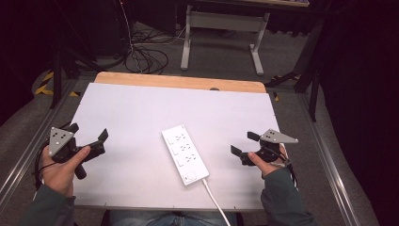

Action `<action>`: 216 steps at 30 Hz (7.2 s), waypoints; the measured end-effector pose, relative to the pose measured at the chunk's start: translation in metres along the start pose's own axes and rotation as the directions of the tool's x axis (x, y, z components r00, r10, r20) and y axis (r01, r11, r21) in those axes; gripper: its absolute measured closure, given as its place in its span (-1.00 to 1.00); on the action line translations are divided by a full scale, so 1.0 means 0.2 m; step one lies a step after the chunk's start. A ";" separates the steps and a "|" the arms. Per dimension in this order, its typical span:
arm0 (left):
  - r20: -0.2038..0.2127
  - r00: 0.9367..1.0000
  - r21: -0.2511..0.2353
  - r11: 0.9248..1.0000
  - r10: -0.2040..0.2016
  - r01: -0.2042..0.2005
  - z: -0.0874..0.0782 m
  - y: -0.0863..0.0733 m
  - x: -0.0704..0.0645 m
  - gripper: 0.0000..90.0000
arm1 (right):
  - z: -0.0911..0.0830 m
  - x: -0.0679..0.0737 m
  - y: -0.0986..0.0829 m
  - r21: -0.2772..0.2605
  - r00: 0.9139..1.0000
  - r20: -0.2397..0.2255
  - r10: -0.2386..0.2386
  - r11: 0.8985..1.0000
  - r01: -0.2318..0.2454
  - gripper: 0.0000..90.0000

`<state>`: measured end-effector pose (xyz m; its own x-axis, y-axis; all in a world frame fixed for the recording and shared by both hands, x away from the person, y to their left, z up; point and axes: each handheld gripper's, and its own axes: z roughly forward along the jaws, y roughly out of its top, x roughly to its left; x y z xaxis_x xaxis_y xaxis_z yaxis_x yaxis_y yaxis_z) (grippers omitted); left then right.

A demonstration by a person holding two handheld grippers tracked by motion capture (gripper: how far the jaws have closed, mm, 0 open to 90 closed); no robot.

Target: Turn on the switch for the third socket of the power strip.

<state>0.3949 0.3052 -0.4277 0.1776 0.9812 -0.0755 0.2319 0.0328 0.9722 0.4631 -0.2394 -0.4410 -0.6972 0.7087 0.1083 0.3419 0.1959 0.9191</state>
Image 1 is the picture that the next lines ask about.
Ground black curtain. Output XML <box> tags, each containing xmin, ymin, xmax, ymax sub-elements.
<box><xmin>319</xmin><ymin>0</ymin><xmax>399</xmax><ymax>226</ymax></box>
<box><xmin>0</xmin><ymin>0</ymin><xmax>62</xmax><ymax>127</ymax></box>

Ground aluminium rail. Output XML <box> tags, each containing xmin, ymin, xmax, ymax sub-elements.
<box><xmin>0</xmin><ymin>78</ymin><xmax>79</xmax><ymax>205</ymax></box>
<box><xmin>295</xmin><ymin>92</ymin><xmax>373</xmax><ymax>226</ymax></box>

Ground person's legs in jeans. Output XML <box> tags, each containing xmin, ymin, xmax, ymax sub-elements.
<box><xmin>106</xmin><ymin>209</ymin><xmax>240</xmax><ymax>226</ymax></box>

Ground person's left hand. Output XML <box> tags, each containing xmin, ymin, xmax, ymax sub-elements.
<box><xmin>40</xmin><ymin>144</ymin><xmax>92</xmax><ymax>198</ymax></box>

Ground person's right hand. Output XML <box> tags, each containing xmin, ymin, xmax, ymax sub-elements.
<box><xmin>247</xmin><ymin>143</ymin><xmax>292</xmax><ymax>179</ymax></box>

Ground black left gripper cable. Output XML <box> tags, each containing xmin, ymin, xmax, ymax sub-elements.
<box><xmin>32</xmin><ymin>145</ymin><xmax>52</xmax><ymax>191</ymax></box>

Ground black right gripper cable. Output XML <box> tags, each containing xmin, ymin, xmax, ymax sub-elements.
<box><xmin>276</xmin><ymin>150</ymin><xmax>299</xmax><ymax>190</ymax></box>

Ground white power cord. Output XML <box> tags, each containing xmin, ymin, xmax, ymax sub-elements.
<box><xmin>201</xmin><ymin>177</ymin><xmax>232</xmax><ymax>226</ymax></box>

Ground white metal desk frame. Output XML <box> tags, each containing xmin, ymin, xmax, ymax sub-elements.
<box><xmin>180</xmin><ymin>4</ymin><xmax>271</xmax><ymax>77</ymax></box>

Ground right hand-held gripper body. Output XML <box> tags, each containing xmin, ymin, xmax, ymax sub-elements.
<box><xmin>239</xmin><ymin>128</ymin><xmax>299</xmax><ymax>168</ymax></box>

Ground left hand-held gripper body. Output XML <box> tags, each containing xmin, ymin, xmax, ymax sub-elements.
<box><xmin>48</xmin><ymin>126</ymin><xmax>106</xmax><ymax>181</ymax></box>

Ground white board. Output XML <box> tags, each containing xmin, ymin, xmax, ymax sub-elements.
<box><xmin>71</xmin><ymin>82</ymin><xmax>282</xmax><ymax>212</ymax></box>

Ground white power strip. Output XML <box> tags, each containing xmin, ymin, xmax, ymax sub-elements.
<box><xmin>161</xmin><ymin>123</ymin><xmax>211</xmax><ymax>186</ymax></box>

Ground black floor cables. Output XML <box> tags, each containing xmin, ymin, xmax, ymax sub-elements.
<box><xmin>123</xmin><ymin>29</ymin><xmax>170</xmax><ymax>75</ymax></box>

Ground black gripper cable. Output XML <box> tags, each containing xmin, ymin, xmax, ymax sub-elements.
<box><xmin>32</xmin><ymin>145</ymin><xmax>52</xmax><ymax>191</ymax></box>
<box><xmin>276</xmin><ymin>150</ymin><xmax>299</xmax><ymax>190</ymax></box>

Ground black metal stand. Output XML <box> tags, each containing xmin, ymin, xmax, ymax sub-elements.
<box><xmin>49</xmin><ymin>46</ymin><xmax>105</xmax><ymax>110</ymax></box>
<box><xmin>264</xmin><ymin>18</ymin><xmax>326</xmax><ymax>123</ymax></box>

